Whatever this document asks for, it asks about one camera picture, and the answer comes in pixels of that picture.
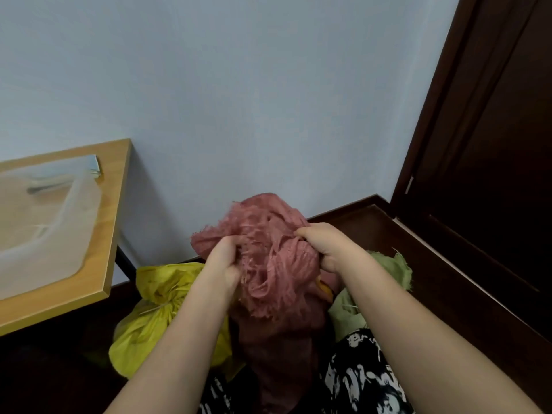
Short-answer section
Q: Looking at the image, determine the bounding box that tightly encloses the person's right hand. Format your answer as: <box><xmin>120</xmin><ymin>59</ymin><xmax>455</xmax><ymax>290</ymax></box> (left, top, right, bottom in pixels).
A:
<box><xmin>294</xmin><ymin>222</ymin><xmax>367</xmax><ymax>274</ymax></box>

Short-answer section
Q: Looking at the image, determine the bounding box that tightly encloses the person's left hand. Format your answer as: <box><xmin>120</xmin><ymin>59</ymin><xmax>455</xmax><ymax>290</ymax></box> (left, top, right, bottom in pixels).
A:
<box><xmin>203</xmin><ymin>235</ymin><xmax>248</xmax><ymax>297</ymax></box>

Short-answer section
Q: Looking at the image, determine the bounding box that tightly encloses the pink fringed scarf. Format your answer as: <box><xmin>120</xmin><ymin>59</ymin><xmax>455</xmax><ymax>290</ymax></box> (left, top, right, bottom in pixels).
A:
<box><xmin>191</xmin><ymin>193</ymin><xmax>341</xmax><ymax>414</ymax></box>

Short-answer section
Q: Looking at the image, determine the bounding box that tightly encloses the person's left forearm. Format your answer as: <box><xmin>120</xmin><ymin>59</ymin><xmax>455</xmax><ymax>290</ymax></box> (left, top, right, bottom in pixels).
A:
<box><xmin>103</xmin><ymin>271</ymin><xmax>237</xmax><ymax>414</ymax></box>

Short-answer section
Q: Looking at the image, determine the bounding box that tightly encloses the person's right forearm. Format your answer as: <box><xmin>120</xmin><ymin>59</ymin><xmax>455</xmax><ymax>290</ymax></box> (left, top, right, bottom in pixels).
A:
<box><xmin>341</xmin><ymin>252</ymin><xmax>545</xmax><ymax>414</ymax></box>

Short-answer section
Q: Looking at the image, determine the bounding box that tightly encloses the orange cloth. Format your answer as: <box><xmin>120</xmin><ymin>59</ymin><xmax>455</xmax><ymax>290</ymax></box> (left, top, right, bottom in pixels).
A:
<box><xmin>316</xmin><ymin>278</ymin><xmax>335</xmax><ymax>303</ymax></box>

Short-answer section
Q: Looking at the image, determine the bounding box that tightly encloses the light green cloth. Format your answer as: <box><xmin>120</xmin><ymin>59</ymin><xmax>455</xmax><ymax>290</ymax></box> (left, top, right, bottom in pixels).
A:
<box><xmin>328</xmin><ymin>250</ymin><xmax>413</xmax><ymax>343</ymax></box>

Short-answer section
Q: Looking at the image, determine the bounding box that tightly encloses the yellow-green cloth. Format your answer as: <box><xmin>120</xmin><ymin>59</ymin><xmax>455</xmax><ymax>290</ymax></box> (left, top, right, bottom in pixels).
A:
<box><xmin>108</xmin><ymin>262</ymin><xmax>235</xmax><ymax>380</ymax></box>

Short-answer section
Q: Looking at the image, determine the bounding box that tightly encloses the wooden table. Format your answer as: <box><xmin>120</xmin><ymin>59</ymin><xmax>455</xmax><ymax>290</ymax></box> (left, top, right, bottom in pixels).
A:
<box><xmin>0</xmin><ymin>139</ymin><xmax>138</xmax><ymax>338</ymax></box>

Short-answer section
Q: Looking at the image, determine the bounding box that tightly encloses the black and white patterned clothing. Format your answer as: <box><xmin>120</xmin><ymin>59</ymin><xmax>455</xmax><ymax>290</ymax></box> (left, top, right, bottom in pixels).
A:
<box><xmin>198</xmin><ymin>327</ymin><xmax>417</xmax><ymax>414</ymax></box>

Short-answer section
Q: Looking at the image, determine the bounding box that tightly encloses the dark brown wooden door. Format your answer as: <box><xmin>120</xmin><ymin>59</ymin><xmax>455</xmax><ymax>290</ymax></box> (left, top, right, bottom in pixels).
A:
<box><xmin>390</xmin><ymin>0</ymin><xmax>552</xmax><ymax>341</ymax></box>

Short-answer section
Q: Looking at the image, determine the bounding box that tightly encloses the clear plastic container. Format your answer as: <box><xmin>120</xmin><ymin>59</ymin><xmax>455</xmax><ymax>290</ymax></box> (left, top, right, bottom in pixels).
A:
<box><xmin>0</xmin><ymin>155</ymin><xmax>103</xmax><ymax>301</ymax></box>

